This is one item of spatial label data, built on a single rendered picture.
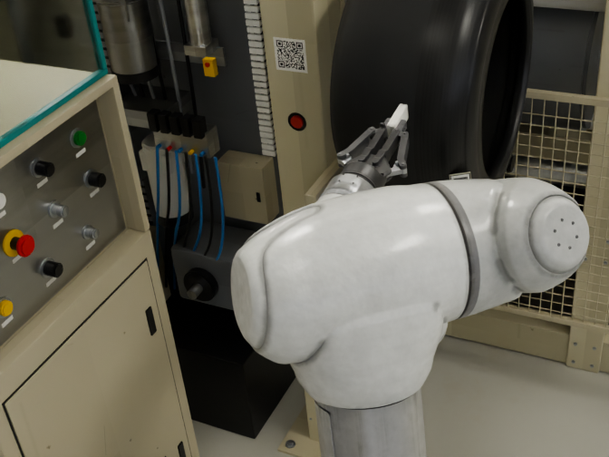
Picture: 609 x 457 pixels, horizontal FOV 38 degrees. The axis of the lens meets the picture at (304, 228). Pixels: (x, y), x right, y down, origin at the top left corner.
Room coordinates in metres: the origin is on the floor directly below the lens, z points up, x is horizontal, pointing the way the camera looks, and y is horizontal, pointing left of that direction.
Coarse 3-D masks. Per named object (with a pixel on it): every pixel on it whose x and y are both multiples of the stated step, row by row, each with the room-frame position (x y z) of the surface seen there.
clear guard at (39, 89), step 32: (0, 0) 1.48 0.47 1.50; (32, 0) 1.54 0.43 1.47; (64, 0) 1.61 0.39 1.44; (0, 32) 1.46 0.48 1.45; (32, 32) 1.52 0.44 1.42; (64, 32) 1.59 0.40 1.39; (96, 32) 1.66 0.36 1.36; (0, 64) 1.44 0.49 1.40; (32, 64) 1.50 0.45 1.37; (64, 64) 1.57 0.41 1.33; (96, 64) 1.65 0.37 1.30; (0, 96) 1.42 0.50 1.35; (32, 96) 1.48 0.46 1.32; (64, 96) 1.55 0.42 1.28; (0, 128) 1.40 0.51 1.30
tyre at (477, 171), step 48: (384, 0) 1.59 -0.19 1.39; (432, 0) 1.55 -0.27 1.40; (480, 0) 1.54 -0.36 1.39; (528, 0) 1.77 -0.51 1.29; (336, 48) 1.59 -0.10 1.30; (384, 48) 1.52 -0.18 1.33; (432, 48) 1.48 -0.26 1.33; (480, 48) 1.48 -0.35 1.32; (528, 48) 1.81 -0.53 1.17; (336, 96) 1.54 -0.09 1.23; (384, 96) 1.48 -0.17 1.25; (432, 96) 1.44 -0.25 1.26; (480, 96) 1.47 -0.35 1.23; (336, 144) 1.56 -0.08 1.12; (432, 144) 1.43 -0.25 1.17; (480, 144) 1.47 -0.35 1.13
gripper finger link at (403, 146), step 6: (402, 132) 1.36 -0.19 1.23; (408, 132) 1.36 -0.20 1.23; (402, 138) 1.35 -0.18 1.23; (402, 144) 1.33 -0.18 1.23; (408, 144) 1.35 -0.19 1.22; (402, 150) 1.32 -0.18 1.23; (408, 150) 1.35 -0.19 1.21; (402, 156) 1.30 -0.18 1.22; (402, 162) 1.28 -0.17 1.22; (402, 168) 1.27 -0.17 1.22; (402, 174) 1.28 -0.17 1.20
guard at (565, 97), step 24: (528, 96) 1.93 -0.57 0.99; (552, 96) 1.91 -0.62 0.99; (576, 96) 1.88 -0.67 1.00; (576, 120) 1.89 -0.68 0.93; (528, 144) 1.94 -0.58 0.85; (600, 144) 1.86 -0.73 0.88; (552, 168) 1.91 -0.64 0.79; (576, 168) 1.88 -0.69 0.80; (552, 288) 1.89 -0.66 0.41; (576, 288) 1.87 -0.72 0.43; (528, 312) 1.92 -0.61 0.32; (600, 312) 1.83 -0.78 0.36
